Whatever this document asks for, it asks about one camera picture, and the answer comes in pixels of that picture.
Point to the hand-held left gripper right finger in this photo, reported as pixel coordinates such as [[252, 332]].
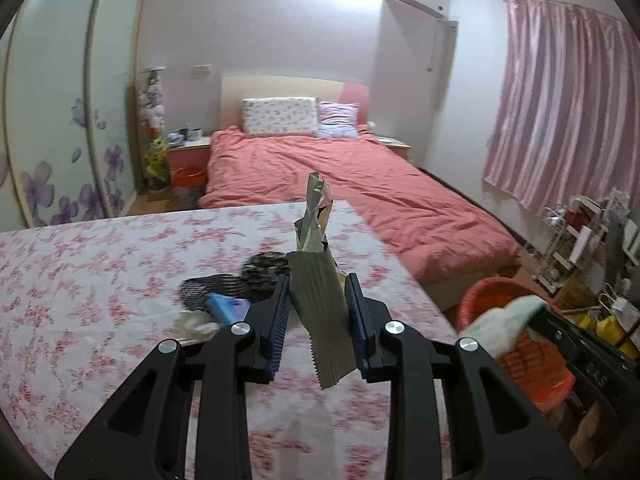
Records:
[[356, 330]]

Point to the floral sliding door wardrobe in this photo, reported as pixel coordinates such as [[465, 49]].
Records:
[[65, 85]]

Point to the small orange waste bin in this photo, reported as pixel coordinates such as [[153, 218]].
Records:
[[187, 185]]

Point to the orange plastic basket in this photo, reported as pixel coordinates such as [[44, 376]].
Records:
[[530, 375]]

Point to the white paper bag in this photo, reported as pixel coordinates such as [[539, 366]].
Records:
[[625, 305]]

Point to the pink striped pillow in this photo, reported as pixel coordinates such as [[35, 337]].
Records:
[[337, 120]]

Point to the bed with salmon duvet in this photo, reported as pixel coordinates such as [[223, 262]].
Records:
[[350, 180]]

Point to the cardboard box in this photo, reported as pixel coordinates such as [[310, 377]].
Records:
[[575, 294]]

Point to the pink floral tablecloth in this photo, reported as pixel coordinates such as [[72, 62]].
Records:
[[100, 285]]

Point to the plush toy tube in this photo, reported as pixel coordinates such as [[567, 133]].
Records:
[[154, 125]]

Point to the blue packet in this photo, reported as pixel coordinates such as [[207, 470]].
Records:
[[227, 307]]

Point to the crumpled clear plastic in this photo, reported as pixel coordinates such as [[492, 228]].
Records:
[[195, 327]]

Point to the silver snack bag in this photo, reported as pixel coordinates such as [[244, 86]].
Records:
[[320, 300]]

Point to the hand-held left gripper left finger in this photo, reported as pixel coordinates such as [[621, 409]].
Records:
[[280, 330]]

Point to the white mug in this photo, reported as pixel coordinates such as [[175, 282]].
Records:
[[196, 134]]

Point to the pink curtain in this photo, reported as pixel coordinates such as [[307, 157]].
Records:
[[560, 105]]

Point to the floral pillow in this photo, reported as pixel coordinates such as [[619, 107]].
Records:
[[280, 116]]

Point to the white cloth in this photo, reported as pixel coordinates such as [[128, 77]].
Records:
[[495, 325]]

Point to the yellow bag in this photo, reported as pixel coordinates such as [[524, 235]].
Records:
[[607, 327]]

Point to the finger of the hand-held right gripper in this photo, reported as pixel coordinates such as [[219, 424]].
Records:
[[575, 342]]

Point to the pink nightstand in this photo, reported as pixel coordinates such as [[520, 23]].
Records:
[[187, 157], [395, 147]]

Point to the beige and pink headboard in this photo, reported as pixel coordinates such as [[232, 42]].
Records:
[[280, 87]]

